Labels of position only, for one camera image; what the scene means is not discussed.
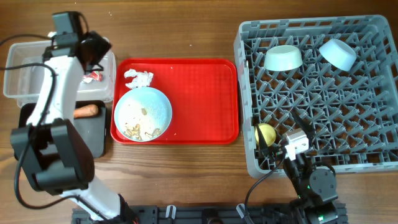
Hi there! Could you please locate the black tray bin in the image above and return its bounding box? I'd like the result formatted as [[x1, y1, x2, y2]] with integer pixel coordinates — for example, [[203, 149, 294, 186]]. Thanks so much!
[[10, 101, 106, 169]]

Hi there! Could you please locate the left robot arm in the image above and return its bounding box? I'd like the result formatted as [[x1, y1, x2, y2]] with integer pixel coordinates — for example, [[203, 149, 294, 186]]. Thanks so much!
[[10, 11, 139, 223]]

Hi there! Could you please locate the red serving tray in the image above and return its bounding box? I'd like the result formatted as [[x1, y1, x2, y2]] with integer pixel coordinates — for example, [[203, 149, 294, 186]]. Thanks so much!
[[113, 58, 239, 145]]

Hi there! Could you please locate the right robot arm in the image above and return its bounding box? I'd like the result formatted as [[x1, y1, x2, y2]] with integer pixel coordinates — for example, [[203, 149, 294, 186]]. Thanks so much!
[[256, 111, 339, 223]]

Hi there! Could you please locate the white tissue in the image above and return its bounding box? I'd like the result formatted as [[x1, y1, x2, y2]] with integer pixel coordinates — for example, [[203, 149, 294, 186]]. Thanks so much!
[[124, 69, 154, 89]]

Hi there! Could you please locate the yellow cup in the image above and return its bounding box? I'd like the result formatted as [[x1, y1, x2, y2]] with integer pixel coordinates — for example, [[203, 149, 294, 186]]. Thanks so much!
[[254, 123, 276, 146]]

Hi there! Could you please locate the clear plastic bin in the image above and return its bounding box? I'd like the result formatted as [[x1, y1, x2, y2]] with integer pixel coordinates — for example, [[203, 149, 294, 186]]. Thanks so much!
[[3, 40, 116, 107]]

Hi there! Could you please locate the orange carrot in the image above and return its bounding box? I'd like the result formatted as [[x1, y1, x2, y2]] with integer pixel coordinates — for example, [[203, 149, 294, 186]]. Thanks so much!
[[74, 104, 99, 118]]

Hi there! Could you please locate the light blue plate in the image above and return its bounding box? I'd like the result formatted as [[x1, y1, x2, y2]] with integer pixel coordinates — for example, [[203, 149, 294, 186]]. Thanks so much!
[[113, 87, 173, 143]]

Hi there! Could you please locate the light blue bowl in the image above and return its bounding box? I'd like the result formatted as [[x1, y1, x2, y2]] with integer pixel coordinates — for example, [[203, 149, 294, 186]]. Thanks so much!
[[319, 39, 356, 72]]

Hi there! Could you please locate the grey dishwasher rack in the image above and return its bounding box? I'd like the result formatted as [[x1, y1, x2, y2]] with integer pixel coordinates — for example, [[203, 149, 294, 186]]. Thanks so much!
[[234, 15, 397, 178]]

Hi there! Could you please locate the red snack wrapper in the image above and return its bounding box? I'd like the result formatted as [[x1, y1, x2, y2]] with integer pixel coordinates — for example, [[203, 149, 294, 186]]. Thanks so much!
[[82, 71, 103, 83]]

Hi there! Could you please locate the green bowl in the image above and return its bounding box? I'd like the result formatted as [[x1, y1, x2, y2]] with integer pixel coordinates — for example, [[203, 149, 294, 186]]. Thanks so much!
[[264, 45, 303, 72]]

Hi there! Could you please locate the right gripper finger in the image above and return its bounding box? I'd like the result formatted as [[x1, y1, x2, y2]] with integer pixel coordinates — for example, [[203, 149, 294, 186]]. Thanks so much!
[[256, 123, 268, 149], [292, 110, 315, 139]]

